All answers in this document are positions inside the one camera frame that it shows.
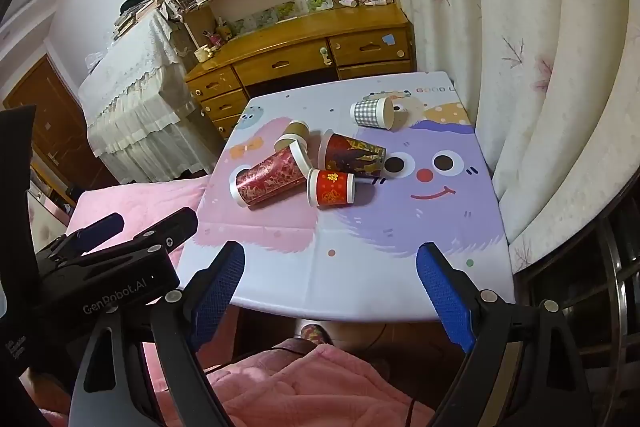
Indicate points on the metal rack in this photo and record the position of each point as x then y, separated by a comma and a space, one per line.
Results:
600, 332

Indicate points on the brown wooden door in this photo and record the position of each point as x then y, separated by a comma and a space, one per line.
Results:
55, 117

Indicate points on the patterned slipper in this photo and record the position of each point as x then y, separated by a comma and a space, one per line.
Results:
315, 333

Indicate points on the gold brown paper cup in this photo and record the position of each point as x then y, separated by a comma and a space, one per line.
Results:
296, 130

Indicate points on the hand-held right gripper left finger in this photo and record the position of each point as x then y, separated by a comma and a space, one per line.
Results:
220, 292

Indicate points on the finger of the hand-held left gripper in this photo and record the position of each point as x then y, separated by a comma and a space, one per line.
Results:
172, 227
100, 227

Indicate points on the small cream figurine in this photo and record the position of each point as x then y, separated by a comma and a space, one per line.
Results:
203, 53

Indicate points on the blue sticky note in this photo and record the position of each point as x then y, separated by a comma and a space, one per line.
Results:
389, 39

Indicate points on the tall red patterned paper cup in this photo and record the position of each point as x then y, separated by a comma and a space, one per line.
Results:
270, 177

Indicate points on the grey checkered paper cup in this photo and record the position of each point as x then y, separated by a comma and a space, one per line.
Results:
371, 113

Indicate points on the cartoon printed tablecloth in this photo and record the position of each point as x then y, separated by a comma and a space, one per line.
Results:
350, 267

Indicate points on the pink fleece clothing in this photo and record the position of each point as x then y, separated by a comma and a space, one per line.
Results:
310, 387

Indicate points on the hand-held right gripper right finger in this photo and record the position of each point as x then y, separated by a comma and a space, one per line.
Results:
445, 302

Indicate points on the white lace furniture cover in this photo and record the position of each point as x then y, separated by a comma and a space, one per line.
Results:
140, 107

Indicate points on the stack of books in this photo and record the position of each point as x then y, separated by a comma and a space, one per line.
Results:
132, 19

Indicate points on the pink bed sheet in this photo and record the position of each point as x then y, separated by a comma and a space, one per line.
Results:
135, 202

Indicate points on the dark red gold paper cup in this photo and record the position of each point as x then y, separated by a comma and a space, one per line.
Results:
352, 155

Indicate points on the white floral curtain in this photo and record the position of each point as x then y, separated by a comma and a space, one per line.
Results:
500, 7

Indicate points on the small red paper cup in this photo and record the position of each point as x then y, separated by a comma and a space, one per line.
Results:
331, 188

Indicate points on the wooden desk with bookshelf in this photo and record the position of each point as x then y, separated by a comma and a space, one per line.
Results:
300, 52

